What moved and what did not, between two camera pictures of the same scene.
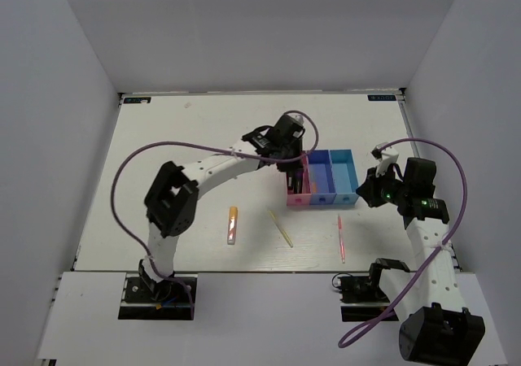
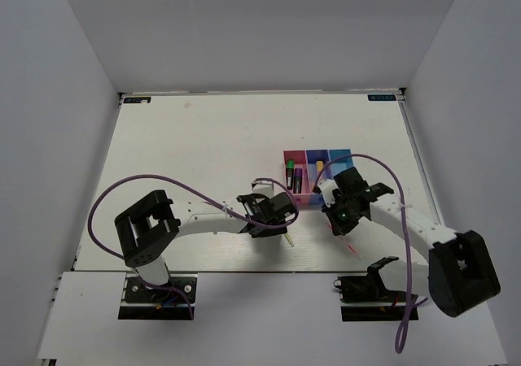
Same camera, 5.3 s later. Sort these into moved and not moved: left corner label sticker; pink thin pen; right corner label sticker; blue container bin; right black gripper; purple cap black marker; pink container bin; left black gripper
Moved: right black gripper; left black gripper; pink thin pen
Not moved: pink container bin; blue container bin; purple cap black marker; right corner label sticker; left corner label sticker
